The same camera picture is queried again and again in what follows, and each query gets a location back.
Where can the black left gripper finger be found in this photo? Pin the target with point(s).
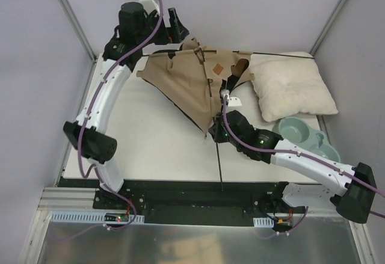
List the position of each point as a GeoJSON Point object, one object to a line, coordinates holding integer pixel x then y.
{"type": "Point", "coordinates": [173, 18]}
{"type": "Point", "coordinates": [181, 31]}

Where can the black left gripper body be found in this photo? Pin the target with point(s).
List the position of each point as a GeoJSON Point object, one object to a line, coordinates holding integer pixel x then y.
{"type": "Point", "coordinates": [168, 32]}

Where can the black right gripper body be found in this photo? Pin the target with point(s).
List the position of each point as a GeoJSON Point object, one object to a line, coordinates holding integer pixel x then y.
{"type": "Point", "coordinates": [226, 107]}

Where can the beige fabric pet tent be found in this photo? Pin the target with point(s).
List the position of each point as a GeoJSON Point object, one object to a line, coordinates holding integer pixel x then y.
{"type": "Point", "coordinates": [181, 78]}

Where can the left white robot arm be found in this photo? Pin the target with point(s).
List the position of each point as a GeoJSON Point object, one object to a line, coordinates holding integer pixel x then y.
{"type": "Point", "coordinates": [137, 28]}

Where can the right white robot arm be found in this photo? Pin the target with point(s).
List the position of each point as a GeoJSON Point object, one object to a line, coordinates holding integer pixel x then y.
{"type": "Point", "coordinates": [350, 190]}

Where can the green double pet bowl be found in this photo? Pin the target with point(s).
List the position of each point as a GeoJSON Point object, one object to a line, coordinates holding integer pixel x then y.
{"type": "Point", "coordinates": [300, 133]}

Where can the cream white pillow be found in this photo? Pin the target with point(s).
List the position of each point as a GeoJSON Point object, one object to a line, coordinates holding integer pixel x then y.
{"type": "Point", "coordinates": [288, 87]}

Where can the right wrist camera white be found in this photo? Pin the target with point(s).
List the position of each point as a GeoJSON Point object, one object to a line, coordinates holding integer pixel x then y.
{"type": "Point", "coordinates": [230, 101]}

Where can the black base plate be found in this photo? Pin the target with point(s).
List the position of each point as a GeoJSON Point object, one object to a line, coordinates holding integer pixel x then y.
{"type": "Point", "coordinates": [190, 203]}

